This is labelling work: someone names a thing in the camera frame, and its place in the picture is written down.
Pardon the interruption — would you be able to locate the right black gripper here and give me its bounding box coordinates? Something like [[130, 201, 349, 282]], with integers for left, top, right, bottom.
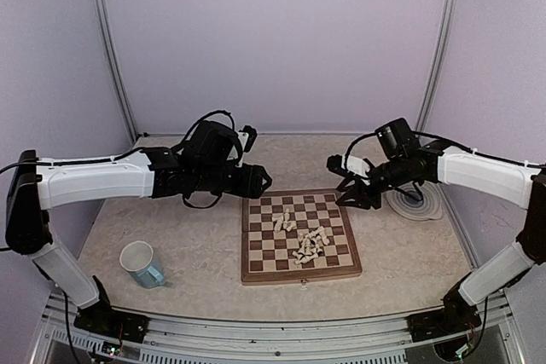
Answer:
[[336, 154, 410, 209]]

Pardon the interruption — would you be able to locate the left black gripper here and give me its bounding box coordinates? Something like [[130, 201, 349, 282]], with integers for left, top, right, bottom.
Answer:
[[194, 162, 272, 199]]

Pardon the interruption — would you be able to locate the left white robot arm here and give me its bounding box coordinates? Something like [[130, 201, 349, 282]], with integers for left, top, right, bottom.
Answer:
[[5, 119, 272, 334]]

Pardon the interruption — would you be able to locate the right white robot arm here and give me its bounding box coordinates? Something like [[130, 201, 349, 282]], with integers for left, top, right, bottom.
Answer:
[[327, 118, 545, 333]]

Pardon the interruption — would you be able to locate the wooden chess board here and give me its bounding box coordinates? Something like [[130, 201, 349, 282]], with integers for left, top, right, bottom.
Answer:
[[241, 188, 363, 286]]

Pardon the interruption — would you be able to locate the white chess pieces pile right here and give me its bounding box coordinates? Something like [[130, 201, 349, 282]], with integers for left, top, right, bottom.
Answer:
[[292, 226, 330, 265]]

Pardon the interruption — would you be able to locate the grey spiral coaster mat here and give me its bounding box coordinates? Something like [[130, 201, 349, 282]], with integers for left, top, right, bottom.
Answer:
[[384, 182, 443, 221]]

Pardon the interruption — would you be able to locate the light blue ceramic mug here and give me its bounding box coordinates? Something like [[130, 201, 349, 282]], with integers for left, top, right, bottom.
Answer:
[[119, 240, 166, 289]]

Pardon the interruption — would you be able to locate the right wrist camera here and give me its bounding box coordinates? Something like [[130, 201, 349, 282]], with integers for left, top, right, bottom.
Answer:
[[327, 154, 371, 178]]

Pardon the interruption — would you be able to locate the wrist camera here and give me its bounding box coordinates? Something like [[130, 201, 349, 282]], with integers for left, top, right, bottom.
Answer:
[[327, 154, 371, 178], [237, 124, 258, 166]]

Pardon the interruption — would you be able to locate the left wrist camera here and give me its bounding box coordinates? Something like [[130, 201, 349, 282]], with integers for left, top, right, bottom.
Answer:
[[237, 124, 258, 166]]

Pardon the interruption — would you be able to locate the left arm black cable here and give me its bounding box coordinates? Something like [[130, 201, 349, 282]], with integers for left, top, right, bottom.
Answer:
[[0, 110, 240, 177]]

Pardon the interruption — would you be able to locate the front aluminium rail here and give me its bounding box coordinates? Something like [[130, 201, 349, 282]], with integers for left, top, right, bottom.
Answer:
[[29, 291, 524, 364]]

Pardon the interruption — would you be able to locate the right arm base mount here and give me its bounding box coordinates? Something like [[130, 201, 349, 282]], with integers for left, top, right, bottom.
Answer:
[[407, 309, 482, 343]]

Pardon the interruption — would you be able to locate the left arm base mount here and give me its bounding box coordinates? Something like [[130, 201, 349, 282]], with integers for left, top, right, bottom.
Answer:
[[74, 309, 150, 344]]

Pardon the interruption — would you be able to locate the right aluminium frame post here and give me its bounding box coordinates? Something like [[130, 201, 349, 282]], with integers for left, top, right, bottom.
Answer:
[[415, 0, 456, 132]]

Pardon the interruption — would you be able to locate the aluminium frame post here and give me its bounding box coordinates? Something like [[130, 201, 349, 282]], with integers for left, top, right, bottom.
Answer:
[[93, 0, 138, 142], [415, 0, 456, 132]]

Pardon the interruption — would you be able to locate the left aluminium frame post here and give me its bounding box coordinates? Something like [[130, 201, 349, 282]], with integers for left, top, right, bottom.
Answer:
[[93, 0, 138, 142]]

